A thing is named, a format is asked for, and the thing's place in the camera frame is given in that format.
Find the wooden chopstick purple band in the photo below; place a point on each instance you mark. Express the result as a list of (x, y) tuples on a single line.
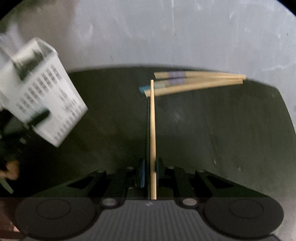
[(193, 74)]

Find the black round table mat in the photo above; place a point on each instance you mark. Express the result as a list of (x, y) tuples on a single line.
[(241, 132)]

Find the wooden chopstick teal tip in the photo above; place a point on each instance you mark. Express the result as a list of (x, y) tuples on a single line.
[(190, 87)]

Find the right hand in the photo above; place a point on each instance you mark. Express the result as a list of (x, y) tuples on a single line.
[(12, 170)]

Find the plain wooden chopstick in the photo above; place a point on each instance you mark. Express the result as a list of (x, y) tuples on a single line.
[(153, 180)]

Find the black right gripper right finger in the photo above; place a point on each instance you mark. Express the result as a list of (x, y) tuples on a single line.
[(174, 183)]

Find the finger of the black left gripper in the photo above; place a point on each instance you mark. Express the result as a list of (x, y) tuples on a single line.
[(38, 117)]

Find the white perforated utensil basket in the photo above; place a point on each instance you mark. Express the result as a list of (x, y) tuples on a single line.
[(34, 80)]

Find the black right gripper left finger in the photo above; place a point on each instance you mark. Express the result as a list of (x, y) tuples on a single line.
[(126, 183)]

